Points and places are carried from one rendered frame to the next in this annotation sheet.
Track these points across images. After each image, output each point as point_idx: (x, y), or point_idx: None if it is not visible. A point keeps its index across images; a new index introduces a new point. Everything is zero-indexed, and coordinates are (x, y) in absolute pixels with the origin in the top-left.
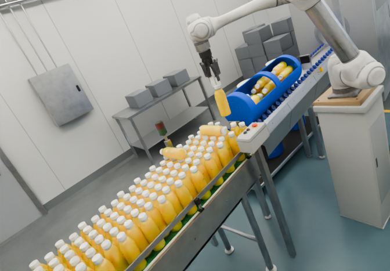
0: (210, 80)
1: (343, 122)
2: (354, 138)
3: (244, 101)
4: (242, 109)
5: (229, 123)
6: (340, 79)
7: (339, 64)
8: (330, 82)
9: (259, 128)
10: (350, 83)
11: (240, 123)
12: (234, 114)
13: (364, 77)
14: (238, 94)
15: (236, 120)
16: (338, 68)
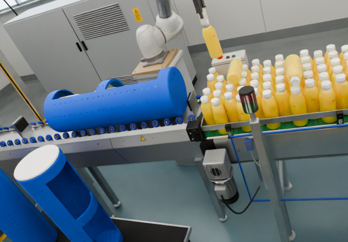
0: (204, 14)
1: (179, 71)
2: (186, 80)
3: (177, 69)
4: (179, 81)
5: (190, 101)
6: (164, 38)
7: (155, 29)
8: (153, 51)
9: (225, 53)
10: (175, 33)
11: (212, 69)
12: (178, 96)
13: (182, 20)
14: (167, 67)
15: (188, 95)
16: (158, 31)
